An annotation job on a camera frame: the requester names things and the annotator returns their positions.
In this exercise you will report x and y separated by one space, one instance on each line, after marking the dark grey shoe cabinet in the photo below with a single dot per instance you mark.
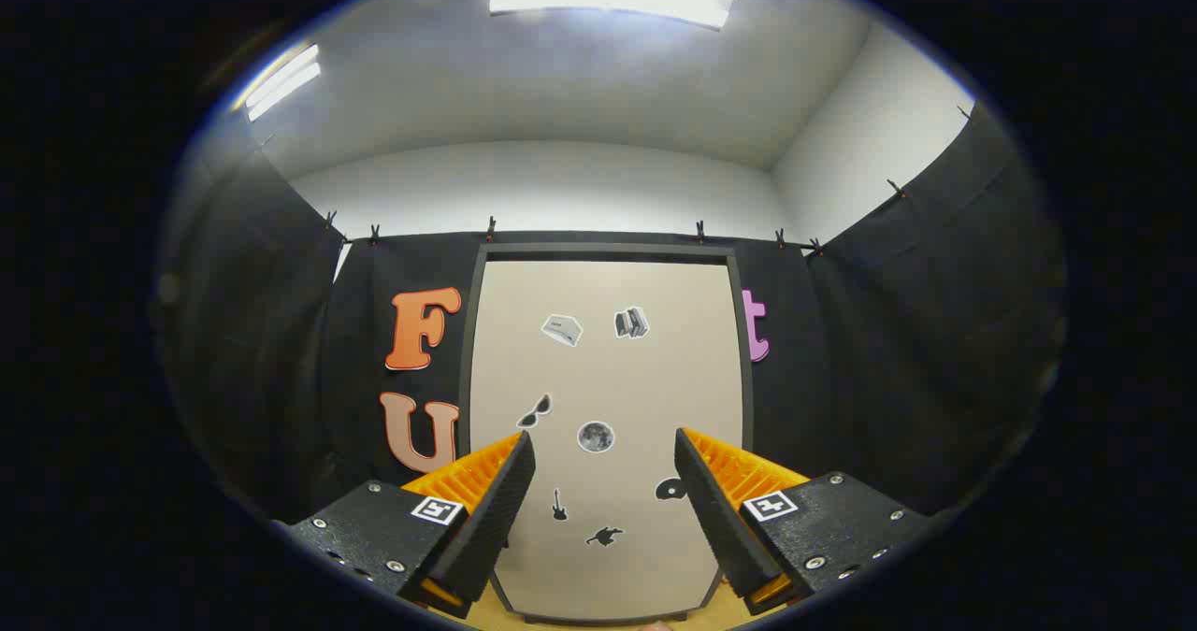
608 250

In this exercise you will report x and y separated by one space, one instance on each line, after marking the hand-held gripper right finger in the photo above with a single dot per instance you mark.
720 528

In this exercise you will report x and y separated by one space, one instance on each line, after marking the black backdrop cloth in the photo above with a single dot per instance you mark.
888 379

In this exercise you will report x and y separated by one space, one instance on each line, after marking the small ceiling light panel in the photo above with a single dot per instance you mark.
282 81

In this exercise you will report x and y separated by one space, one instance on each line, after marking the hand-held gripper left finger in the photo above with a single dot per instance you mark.
491 528

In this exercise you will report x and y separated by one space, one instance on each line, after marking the beige shoe cabinet door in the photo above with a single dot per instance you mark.
608 369

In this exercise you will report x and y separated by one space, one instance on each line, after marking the row of black clips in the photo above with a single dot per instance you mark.
699 231

